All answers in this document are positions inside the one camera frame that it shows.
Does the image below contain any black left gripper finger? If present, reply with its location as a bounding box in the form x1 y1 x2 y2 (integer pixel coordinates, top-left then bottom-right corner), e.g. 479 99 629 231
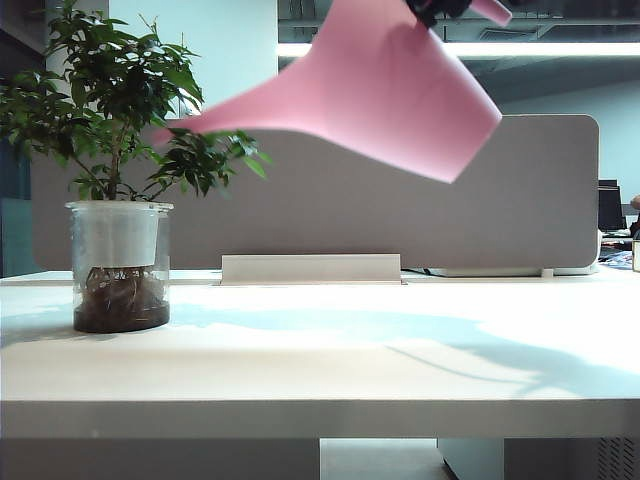
405 0 439 29

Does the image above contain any clear glass plant jar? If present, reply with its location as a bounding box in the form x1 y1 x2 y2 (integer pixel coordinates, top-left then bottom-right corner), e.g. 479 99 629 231
64 201 175 335

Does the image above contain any green leafy plant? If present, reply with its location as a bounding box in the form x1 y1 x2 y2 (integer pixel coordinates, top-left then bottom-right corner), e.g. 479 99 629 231
0 0 276 204

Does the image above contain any pink plastic watering can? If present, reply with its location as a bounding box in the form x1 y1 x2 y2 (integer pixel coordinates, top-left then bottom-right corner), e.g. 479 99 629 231
152 0 514 185

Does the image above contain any grey desk partition screen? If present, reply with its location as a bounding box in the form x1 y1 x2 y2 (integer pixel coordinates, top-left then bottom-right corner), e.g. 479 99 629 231
30 114 600 279

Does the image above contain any white desk cable flap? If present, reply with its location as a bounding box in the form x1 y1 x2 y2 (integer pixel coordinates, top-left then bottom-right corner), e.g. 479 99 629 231
220 254 403 285

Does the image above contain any grey under-desk cabinet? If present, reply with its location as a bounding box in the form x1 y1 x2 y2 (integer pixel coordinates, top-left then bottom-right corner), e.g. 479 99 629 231
436 438 640 480

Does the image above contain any long ceiling light strip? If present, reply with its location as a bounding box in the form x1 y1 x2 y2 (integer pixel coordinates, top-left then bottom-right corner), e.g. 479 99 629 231
277 42 640 59

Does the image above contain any white inner plant pot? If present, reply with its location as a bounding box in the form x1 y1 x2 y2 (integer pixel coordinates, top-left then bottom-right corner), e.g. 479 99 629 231
79 203 161 266

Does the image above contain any black computer monitor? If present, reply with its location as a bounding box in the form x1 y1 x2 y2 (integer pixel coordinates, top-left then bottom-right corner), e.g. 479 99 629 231
598 179 626 234

